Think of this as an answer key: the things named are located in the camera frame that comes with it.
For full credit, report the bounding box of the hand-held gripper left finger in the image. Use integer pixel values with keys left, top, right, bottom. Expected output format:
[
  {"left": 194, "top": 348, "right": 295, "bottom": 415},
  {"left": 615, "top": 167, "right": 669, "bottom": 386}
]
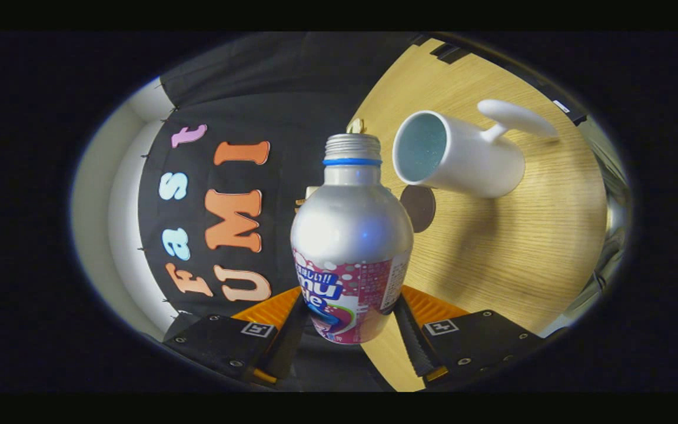
[{"left": 161, "top": 286, "right": 311, "bottom": 386}]

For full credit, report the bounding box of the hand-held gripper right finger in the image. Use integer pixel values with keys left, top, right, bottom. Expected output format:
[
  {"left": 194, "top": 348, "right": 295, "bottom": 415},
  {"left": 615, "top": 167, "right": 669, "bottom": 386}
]
[{"left": 392, "top": 285, "right": 546, "bottom": 386}]

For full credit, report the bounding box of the silver juice bottle pink label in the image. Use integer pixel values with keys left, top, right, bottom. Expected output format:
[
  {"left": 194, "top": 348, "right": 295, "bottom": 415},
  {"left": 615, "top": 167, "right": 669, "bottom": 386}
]
[{"left": 290, "top": 133, "right": 415, "bottom": 345}]

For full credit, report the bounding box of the round brown coaster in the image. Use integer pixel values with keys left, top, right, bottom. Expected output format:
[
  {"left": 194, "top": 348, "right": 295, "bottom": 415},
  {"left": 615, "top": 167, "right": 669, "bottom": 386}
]
[{"left": 399, "top": 185, "right": 437, "bottom": 233}]

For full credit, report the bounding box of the white cup with handle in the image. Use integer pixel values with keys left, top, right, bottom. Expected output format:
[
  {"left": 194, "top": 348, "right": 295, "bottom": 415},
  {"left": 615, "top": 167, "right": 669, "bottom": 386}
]
[{"left": 392, "top": 99, "right": 560, "bottom": 199}]

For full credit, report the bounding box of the wooden table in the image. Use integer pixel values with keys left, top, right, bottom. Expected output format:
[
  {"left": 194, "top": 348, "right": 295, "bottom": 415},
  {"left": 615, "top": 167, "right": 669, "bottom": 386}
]
[{"left": 348, "top": 38, "right": 609, "bottom": 392}]

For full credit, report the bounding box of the black backdrop cloth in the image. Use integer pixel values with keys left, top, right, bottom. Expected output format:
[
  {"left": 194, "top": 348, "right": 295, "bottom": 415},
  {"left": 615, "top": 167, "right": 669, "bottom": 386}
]
[{"left": 138, "top": 32, "right": 434, "bottom": 330}]

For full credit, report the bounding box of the black table clamp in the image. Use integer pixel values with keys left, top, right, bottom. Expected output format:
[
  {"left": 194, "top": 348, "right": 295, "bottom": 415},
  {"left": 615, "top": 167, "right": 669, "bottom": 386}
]
[{"left": 430, "top": 41, "right": 471, "bottom": 64}]

